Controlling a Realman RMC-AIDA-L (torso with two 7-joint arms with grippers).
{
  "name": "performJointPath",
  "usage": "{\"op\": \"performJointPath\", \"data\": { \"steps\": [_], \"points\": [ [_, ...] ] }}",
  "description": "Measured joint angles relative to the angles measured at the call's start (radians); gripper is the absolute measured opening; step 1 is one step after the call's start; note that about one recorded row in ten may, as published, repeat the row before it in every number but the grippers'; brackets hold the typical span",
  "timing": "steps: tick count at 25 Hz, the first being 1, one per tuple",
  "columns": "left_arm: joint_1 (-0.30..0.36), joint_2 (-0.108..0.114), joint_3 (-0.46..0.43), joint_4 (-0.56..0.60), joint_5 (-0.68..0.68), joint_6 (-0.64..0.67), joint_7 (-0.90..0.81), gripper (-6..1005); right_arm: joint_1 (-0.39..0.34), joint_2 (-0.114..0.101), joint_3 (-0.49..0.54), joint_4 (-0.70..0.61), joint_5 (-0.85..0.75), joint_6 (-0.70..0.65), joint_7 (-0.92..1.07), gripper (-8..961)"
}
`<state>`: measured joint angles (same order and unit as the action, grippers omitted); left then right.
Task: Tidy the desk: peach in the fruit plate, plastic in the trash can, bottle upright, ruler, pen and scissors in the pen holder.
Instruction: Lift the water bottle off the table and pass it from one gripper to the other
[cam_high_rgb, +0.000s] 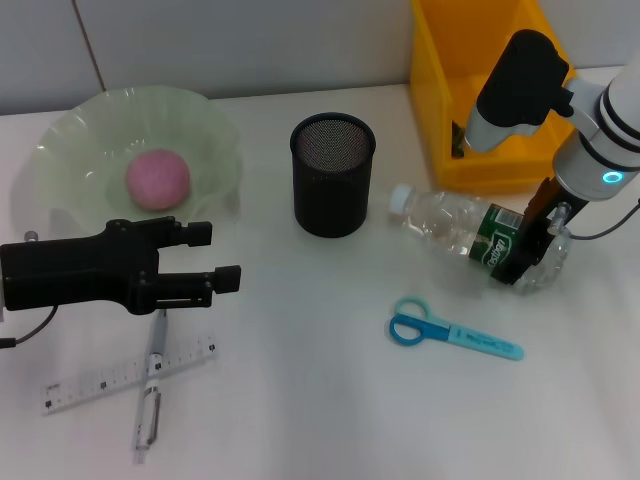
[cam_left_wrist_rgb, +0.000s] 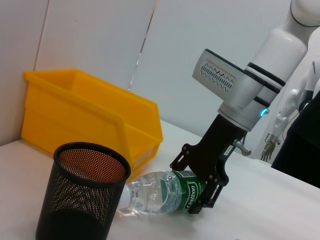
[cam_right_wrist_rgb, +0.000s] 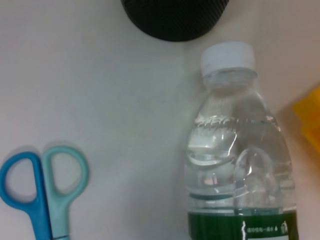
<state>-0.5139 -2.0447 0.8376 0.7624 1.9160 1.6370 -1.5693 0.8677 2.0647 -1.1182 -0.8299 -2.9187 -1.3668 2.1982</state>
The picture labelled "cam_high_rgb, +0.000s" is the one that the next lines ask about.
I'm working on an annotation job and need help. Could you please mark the yellow plastic bin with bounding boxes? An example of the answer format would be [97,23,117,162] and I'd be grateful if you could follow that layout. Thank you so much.
[409,0,579,194]

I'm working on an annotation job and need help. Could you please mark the grey clear ballpoint pen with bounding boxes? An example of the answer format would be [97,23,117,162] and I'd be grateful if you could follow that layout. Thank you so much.
[130,309,169,465]

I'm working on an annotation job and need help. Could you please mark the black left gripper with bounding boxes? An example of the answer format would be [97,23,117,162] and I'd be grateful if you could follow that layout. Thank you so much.
[0,218,242,315]

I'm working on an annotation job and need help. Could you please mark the black mesh pen holder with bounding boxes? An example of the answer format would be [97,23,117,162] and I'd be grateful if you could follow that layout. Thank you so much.
[288,113,376,238]

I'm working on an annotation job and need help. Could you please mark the blue plastic scissors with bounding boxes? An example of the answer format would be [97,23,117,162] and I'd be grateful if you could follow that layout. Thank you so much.
[388,294,526,362]

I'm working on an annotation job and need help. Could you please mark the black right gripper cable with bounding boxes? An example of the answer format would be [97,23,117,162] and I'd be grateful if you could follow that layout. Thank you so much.
[548,197,640,242]

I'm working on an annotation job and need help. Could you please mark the green plastic wrapper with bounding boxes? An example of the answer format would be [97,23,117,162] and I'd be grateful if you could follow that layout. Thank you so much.
[451,119,469,159]

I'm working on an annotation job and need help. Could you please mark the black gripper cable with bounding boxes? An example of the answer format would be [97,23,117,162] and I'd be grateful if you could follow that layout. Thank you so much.
[0,304,59,350]
[548,197,640,242]

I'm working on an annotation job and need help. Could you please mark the pink peach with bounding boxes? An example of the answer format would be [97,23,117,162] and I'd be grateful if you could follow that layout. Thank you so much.
[124,148,192,214]

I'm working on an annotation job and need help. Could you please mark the transparent plastic ruler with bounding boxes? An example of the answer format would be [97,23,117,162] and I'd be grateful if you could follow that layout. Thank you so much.
[39,333,220,418]

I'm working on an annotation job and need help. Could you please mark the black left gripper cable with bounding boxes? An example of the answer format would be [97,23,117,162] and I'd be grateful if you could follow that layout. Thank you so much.
[0,304,59,350]

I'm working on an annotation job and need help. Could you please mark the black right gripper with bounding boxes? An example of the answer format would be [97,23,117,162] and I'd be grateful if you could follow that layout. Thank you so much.
[492,176,589,288]

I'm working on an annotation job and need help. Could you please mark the clear green-label water bottle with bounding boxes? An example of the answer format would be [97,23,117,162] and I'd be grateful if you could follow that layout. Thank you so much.
[388,183,574,295]

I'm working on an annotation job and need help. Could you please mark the pale green glass fruit plate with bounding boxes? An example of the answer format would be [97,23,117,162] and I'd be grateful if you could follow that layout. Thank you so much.
[30,85,246,236]

